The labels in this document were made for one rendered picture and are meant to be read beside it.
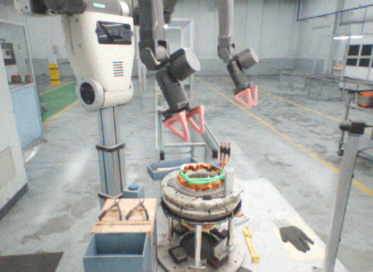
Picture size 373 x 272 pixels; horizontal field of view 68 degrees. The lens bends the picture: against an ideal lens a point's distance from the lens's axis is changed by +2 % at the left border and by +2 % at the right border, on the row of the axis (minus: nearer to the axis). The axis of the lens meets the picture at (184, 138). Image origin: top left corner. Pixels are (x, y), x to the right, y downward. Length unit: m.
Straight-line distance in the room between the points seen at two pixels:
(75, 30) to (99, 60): 0.13
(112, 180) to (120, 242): 0.50
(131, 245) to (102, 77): 0.66
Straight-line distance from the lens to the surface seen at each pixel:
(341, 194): 1.08
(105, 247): 0.97
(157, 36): 0.76
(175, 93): 0.74
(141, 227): 0.93
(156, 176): 1.30
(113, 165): 1.35
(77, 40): 1.20
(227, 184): 1.05
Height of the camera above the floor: 1.61
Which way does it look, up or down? 18 degrees down
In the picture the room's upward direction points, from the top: straight up
